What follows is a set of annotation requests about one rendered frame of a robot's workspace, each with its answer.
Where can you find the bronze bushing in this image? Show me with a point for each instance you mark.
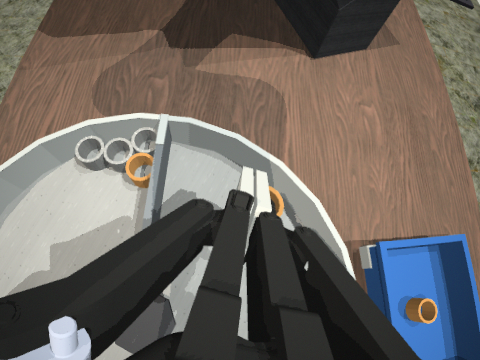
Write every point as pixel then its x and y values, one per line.
pixel 429 310
pixel 135 162
pixel 275 196

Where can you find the blue plastic crate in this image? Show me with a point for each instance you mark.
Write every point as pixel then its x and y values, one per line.
pixel 442 272

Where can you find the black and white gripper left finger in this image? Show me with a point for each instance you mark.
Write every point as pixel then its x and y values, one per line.
pixel 80 316

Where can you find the grey metal ring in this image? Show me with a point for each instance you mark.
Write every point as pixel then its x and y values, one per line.
pixel 142 135
pixel 85 146
pixel 115 146

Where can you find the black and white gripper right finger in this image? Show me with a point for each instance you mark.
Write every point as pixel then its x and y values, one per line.
pixel 277 310

